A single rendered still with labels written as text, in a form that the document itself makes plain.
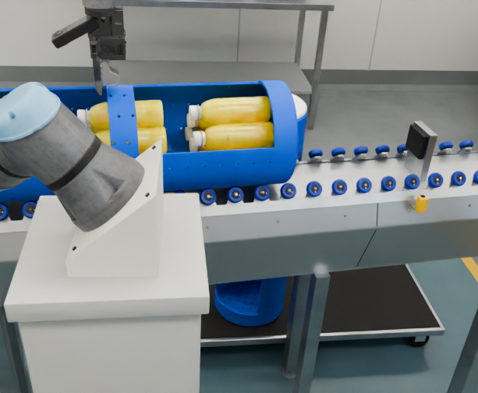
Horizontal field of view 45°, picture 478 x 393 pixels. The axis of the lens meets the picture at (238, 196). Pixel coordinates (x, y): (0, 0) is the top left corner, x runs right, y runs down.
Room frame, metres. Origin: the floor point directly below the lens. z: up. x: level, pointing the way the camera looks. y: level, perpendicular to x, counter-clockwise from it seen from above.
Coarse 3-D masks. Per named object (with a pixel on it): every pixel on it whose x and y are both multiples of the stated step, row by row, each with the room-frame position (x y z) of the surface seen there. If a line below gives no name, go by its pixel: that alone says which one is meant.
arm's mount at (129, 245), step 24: (144, 168) 0.85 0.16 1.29; (144, 192) 0.77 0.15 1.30; (120, 216) 0.74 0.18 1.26; (144, 216) 0.73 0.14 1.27; (72, 240) 0.77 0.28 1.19; (96, 240) 0.73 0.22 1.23; (120, 240) 0.73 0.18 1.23; (144, 240) 0.73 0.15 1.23; (72, 264) 0.72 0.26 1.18; (96, 264) 0.72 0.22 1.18; (120, 264) 0.73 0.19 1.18; (144, 264) 0.73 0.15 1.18
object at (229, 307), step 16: (304, 128) 1.74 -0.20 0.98; (224, 288) 1.85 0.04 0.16; (240, 288) 1.86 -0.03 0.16; (256, 288) 1.87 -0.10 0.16; (272, 288) 1.67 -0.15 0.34; (224, 304) 1.69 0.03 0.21; (240, 304) 1.76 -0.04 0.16; (256, 304) 1.76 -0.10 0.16; (272, 304) 1.67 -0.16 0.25; (240, 320) 1.65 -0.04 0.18; (256, 320) 1.65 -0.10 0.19; (272, 320) 1.68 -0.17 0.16
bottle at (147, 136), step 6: (156, 126) 1.32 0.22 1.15; (162, 126) 1.32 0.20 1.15; (102, 132) 1.28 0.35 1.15; (108, 132) 1.27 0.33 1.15; (138, 132) 1.29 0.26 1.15; (144, 132) 1.29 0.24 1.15; (150, 132) 1.29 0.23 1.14; (156, 132) 1.30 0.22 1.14; (162, 132) 1.30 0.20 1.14; (102, 138) 1.26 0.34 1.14; (108, 138) 1.26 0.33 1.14; (138, 138) 1.27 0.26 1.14; (144, 138) 1.28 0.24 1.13; (150, 138) 1.28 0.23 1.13; (156, 138) 1.28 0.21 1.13; (162, 138) 1.29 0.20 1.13; (108, 144) 1.25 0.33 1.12; (144, 144) 1.27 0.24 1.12; (150, 144) 1.27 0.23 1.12; (162, 144) 1.28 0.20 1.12; (144, 150) 1.27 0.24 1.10; (162, 150) 1.28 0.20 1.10
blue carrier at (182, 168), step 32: (0, 96) 1.36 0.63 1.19; (64, 96) 1.41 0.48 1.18; (96, 96) 1.43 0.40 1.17; (128, 96) 1.31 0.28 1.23; (160, 96) 1.48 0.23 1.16; (192, 96) 1.50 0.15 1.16; (224, 96) 1.53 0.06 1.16; (256, 96) 1.56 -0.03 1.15; (288, 96) 1.39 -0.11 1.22; (128, 128) 1.24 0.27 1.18; (288, 128) 1.32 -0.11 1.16; (192, 160) 1.25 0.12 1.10; (224, 160) 1.27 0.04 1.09; (256, 160) 1.29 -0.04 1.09; (288, 160) 1.31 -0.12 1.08; (0, 192) 1.14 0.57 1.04; (32, 192) 1.16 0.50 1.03
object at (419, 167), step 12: (420, 132) 1.54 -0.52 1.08; (432, 132) 1.54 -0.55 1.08; (408, 144) 1.58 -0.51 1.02; (420, 144) 1.52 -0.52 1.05; (432, 144) 1.51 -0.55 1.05; (408, 156) 1.59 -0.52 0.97; (420, 156) 1.51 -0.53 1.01; (408, 168) 1.58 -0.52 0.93; (420, 168) 1.52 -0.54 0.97; (420, 180) 1.51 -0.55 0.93
